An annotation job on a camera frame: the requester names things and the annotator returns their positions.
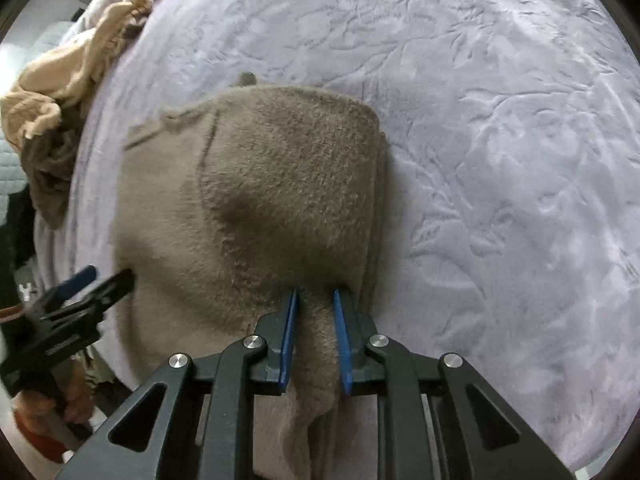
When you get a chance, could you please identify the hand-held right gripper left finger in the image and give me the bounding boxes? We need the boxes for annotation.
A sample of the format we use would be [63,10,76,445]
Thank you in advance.
[55,286,301,480]

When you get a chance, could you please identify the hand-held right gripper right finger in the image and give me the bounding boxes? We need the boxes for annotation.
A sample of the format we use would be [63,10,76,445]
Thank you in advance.
[333,287,577,480]

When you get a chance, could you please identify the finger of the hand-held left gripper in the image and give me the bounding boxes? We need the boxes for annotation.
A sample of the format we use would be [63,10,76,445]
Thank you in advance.
[75,267,137,322]
[50,265,99,306]

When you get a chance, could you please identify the taupe knit sweater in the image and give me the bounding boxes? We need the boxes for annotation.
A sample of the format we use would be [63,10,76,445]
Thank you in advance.
[114,72,393,480]

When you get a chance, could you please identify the person's left hand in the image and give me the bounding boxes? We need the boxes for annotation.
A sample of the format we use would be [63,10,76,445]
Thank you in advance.
[60,355,97,426]

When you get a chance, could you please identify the dark brown cloth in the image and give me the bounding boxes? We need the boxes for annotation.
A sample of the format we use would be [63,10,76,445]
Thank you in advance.
[20,115,87,231]

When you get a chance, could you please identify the white quilted cover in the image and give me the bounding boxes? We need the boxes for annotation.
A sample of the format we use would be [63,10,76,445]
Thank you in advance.
[0,135,29,201]

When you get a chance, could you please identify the tan crumpled garment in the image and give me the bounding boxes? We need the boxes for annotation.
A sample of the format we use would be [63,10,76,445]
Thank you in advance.
[0,0,155,141]

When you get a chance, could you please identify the lavender embossed blanket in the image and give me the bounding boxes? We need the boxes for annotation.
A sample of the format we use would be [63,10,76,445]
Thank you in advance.
[32,0,640,472]

